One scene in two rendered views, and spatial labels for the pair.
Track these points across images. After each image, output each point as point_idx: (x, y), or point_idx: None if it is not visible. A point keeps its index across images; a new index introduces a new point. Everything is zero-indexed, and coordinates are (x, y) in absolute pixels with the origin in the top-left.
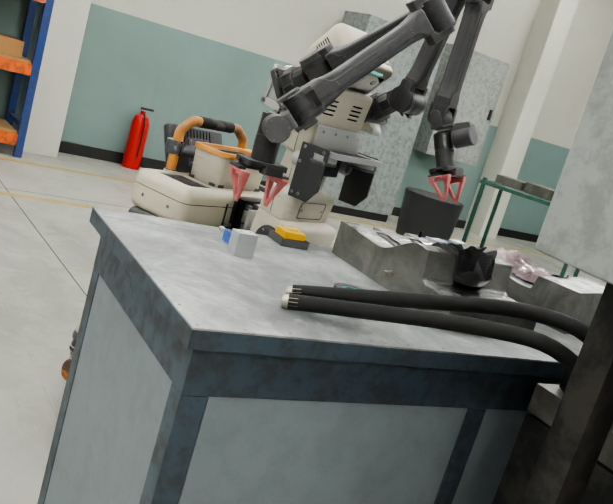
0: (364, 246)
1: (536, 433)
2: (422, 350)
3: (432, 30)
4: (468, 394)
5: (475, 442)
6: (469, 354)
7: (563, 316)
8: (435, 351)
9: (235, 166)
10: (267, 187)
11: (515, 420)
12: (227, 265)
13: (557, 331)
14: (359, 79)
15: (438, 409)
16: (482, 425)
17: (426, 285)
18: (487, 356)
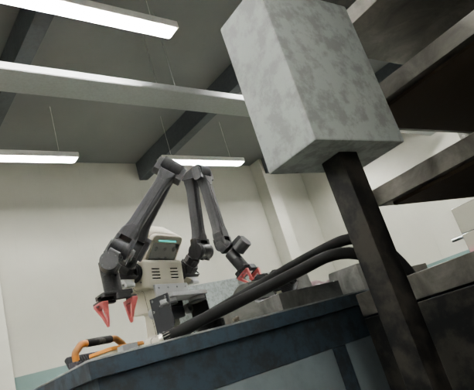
0: None
1: (379, 323)
2: (269, 314)
3: (173, 174)
4: (325, 337)
5: (356, 373)
6: (303, 305)
7: (334, 238)
8: (278, 312)
9: (97, 303)
10: (127, 310)
11: (370, 344)
12: None
13: None
14: (146, 216)
15: (312, 357)
16: (351, 357)
17: (259, 302)
18: (316, 302)
